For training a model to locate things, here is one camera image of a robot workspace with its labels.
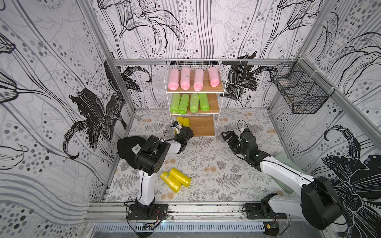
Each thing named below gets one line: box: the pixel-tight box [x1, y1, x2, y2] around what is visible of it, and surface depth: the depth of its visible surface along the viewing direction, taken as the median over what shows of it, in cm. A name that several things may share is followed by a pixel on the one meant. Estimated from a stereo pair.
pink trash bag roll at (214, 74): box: [207, 66, 220, 88], surface depth 74 cm
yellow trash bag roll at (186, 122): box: [182, 117, 190, 127], surface depth 108 cm
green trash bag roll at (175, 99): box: [170, 93, 182, 115], surface depth 85 cm
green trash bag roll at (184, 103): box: [178, 93, 190, 115], surface depth 87 cm
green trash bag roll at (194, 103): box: [189, 93, 199, 114], surface depth 85 cm
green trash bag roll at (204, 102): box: [198, 93, 210, 112], surface depth 87 cm
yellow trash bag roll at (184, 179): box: [169, 167, 192, 188], surface depth 84 cm
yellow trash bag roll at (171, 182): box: [159, 171, 182, 194], surface depth 81 cm
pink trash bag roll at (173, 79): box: [167, 68, 180, 91], surface depth 73 cm
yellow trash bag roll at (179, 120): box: [176, 116, 184, 128], surface depth 108 cm
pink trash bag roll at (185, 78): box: [180, 66, 191, 91], surface depth 73 cm
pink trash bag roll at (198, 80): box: [193, 68, 204, 92], surface depth 73 cm
